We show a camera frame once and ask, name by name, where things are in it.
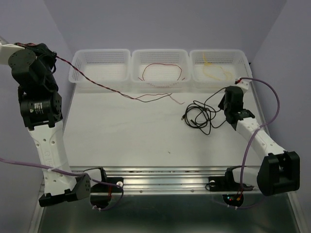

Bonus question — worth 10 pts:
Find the thin red wire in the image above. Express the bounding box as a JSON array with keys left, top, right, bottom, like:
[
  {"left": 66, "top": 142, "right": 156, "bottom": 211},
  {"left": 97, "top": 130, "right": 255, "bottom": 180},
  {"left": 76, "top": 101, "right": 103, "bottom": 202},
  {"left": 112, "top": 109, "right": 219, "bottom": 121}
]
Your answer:
[{"left": 138, "top": 62, "right": 187, "bottom": 87}]

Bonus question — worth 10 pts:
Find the red black twisted wire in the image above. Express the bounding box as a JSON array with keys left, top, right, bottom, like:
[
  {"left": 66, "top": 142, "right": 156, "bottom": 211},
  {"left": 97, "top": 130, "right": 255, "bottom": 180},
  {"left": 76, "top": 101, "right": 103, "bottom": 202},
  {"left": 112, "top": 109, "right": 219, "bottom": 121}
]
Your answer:
[{"left": 14, "top": 42, "right": 185, "bottom": 105}]

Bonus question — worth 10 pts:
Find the middle white perforated basket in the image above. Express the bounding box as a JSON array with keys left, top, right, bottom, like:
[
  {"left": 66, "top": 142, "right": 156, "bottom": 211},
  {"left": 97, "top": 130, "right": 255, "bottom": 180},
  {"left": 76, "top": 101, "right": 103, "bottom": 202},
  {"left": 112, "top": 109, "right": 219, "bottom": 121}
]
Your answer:
[{"left": 131, "top": 49, "right": 191, "bottom": 89}]

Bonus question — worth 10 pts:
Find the yellow wire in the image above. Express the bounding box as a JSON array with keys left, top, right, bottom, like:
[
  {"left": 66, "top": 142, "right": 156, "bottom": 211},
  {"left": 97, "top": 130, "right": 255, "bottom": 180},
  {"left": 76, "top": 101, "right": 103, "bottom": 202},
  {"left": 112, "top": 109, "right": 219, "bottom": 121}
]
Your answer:
[{"left": 201, "top": 51, "right": 235, "bottom": 82}]

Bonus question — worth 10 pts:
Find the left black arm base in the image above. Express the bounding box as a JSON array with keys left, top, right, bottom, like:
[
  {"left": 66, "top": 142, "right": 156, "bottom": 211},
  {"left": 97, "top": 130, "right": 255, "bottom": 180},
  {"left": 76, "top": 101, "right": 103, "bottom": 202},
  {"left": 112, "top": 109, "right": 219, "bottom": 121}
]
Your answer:
[{"left": 84, "top": 166, "right": 124, "bottom": 212}]

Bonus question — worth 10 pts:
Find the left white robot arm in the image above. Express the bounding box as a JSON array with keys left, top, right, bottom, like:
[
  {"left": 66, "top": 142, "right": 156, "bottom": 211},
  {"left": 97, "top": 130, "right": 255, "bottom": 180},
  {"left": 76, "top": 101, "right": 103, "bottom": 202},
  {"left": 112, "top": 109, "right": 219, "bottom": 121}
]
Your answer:
[{"left": 0, "top": 43, "right": 91, "bottom": 207}]

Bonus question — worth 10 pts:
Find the white perforated basket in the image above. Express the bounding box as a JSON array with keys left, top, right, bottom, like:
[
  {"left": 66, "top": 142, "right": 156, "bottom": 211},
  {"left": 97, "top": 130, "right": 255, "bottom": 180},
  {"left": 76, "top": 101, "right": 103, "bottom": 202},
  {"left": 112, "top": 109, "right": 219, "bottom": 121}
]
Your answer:
[
  {"left": 69, "top": 49, "right": 131, "bottom": 87},
  {"left": 190, "top": 49, "right": 252, "bottom": 87},
  {"left": 131, "top": 49, "right": 191, "bottom": 89}
]

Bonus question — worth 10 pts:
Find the left white perforated basket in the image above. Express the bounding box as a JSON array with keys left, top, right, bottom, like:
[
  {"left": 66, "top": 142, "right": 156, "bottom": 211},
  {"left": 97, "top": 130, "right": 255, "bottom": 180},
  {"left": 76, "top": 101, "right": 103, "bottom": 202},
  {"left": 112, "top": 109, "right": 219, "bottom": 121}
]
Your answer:
[{"left": 69, "top": 49, "right": 131, "bottom": 87}]

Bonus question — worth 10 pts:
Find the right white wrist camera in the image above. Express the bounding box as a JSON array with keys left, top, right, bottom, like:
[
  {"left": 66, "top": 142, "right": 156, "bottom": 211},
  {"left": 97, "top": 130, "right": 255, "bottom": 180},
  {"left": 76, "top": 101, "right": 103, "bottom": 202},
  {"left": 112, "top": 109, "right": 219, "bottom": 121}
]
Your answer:
[{"left": 235, "top": 79, "right": 250, "bottom": 94}]

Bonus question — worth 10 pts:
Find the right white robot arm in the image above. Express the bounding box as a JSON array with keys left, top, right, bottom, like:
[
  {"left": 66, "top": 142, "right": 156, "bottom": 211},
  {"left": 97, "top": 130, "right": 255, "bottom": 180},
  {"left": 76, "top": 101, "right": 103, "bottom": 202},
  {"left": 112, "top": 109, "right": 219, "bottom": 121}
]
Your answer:
[{"left": 218, "top": 86, "right": 300, "bottom": 196}]

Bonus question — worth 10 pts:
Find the aluminium mounting rail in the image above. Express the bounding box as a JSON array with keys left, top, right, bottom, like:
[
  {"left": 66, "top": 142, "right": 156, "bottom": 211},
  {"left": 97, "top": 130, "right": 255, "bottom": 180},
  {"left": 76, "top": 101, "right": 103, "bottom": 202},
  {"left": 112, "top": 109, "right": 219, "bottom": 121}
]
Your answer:
[{"left": 71, "top": 166, "right": 240, "bottom": 195}]

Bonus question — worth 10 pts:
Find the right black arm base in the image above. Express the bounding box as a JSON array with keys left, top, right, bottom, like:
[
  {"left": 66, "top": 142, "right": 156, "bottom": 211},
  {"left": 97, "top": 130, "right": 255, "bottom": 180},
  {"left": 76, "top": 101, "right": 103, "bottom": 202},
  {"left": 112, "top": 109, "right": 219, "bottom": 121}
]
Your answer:
[{"left": 205, "top": 166, "right": 256, "bottom": 210}]

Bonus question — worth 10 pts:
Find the right white perforated basket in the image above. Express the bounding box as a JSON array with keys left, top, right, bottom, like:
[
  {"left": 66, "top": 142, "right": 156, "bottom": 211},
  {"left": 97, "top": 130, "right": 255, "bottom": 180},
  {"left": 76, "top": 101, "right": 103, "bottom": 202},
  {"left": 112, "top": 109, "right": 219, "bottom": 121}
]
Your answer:
[{"left": 190, "top": 49, "right": 252, "bottom": 87}]

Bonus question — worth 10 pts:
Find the black USB cable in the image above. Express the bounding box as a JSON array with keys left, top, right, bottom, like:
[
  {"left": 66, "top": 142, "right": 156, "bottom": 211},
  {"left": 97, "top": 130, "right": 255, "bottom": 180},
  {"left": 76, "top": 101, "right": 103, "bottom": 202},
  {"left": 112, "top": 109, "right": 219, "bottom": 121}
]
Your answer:
[{"left": 181, "top": 87, "right": 228, "bottom": 136}]

